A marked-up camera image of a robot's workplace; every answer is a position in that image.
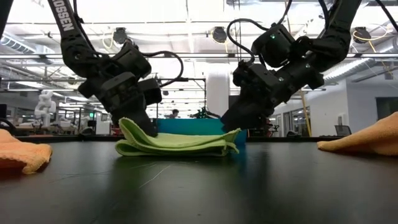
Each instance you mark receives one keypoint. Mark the green microfiber towel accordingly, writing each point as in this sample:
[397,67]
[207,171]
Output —
[174,144]

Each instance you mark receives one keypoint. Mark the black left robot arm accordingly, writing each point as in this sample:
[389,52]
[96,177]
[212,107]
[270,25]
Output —
[66,28]

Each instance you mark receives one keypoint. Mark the person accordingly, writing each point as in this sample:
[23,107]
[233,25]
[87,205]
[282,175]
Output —
[174,113]

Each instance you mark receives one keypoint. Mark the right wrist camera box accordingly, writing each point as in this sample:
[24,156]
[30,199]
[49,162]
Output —
[242,74]

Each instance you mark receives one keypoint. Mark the silver ventilation duct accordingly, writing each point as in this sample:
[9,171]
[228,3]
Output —
[18,45]
[342,70]

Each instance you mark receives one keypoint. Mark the white pillar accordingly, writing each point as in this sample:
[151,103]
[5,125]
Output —
[217,90]

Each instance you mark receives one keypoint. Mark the long light bar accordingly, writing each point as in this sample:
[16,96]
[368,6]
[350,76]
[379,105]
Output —
[202,55]

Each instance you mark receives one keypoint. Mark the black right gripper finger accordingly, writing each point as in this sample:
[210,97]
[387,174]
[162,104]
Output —
[245,121]

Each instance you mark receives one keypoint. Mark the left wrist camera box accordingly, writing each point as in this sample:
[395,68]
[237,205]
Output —
[150,91]

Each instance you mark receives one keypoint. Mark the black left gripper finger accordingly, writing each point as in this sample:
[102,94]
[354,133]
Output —
[140,123]

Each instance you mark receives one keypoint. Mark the blue plastic bin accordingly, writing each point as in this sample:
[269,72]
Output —
[186,126]

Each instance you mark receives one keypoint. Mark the dark doorway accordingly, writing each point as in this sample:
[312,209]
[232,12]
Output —
[387,109]

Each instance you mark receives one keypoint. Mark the grey office chair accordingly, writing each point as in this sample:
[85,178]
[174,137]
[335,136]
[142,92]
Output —
[343,130]

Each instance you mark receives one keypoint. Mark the black camera rig frame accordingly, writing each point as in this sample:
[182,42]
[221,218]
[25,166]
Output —
[205,93]

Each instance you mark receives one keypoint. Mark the orange microfiber towel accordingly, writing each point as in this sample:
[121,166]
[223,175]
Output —
[18,152]
[367,140]

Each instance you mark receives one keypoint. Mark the white cabinet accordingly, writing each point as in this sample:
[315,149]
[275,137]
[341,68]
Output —
[102,123]

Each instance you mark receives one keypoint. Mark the black background robot arm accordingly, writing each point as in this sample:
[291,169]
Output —
[203,113]

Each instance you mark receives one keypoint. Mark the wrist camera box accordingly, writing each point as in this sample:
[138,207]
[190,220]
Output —
[242,74]
[150,91]

